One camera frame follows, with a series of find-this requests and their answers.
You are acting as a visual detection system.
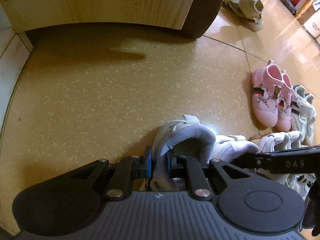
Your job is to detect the dark grey bag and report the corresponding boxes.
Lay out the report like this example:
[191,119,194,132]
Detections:
[278,0,296,13]

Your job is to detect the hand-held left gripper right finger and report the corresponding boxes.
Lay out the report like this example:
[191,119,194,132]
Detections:
[167,152,252,200]

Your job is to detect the beige sock shoe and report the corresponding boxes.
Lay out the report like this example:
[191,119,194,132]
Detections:
[222,0,244,18]
[239,0,264,32]

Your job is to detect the white lilac lace-up shoe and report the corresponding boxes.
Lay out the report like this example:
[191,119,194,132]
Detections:
[139,114,217,193]
[212,134,260,165]

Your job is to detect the brown leather sofa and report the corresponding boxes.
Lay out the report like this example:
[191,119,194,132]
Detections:
[179,0,229,40]

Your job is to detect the cardboard box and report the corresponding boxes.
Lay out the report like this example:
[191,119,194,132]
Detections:
[302,17,320,46]

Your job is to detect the pink sock shoe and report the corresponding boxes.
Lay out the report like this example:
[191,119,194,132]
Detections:
[251,60,284,127]
[275,71,295,131]

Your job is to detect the white maroon-strap shoe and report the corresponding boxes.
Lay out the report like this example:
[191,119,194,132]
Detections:
[255,132,292,187]
[285,130,314,202]

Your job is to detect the white navy-striped mesh shoe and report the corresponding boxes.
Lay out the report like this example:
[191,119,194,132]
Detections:
[289,85,310,134]
[301,94,317,146]

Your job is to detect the person's right hand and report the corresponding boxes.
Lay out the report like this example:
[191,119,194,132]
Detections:
[304,176,320,237]

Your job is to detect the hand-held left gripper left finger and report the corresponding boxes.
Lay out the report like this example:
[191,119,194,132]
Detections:
[67,146,153,200]

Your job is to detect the white shoe cabinet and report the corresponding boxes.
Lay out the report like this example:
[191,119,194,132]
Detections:
[0,26,35,143]

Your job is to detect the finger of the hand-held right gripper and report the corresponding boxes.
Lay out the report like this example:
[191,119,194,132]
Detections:
[231,151,272,173]

